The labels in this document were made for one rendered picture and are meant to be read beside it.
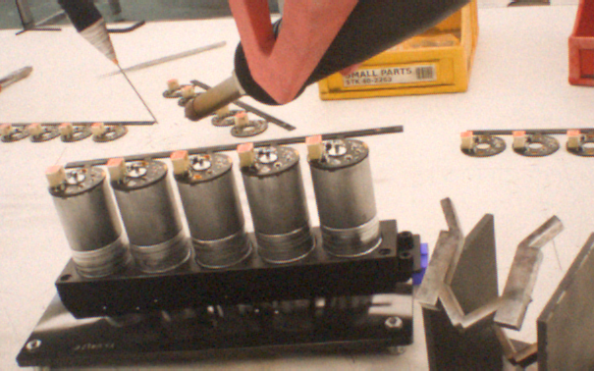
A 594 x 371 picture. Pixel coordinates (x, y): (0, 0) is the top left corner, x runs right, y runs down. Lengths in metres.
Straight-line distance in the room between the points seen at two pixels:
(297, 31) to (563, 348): 0.11
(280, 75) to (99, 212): 0.15
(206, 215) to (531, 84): 0.27
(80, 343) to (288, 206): 0.10
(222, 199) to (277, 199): 0.02
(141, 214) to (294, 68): 0.15
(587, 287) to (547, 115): 0.25
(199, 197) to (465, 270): 0.12
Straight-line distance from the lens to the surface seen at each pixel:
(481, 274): 0.26
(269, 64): 0.21
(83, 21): 0.30
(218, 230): 0.33
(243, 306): 0.33
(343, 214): 0.32
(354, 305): 0.32
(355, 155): 0.31
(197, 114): 0.29
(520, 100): 0.50
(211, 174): 0.32
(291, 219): 0.32
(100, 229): 0.35
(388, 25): 0.18
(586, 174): 0.42
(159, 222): 0.34
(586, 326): 0.25
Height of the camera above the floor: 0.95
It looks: 27 degrees down
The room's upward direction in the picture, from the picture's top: 11 degrees counter-clockwise
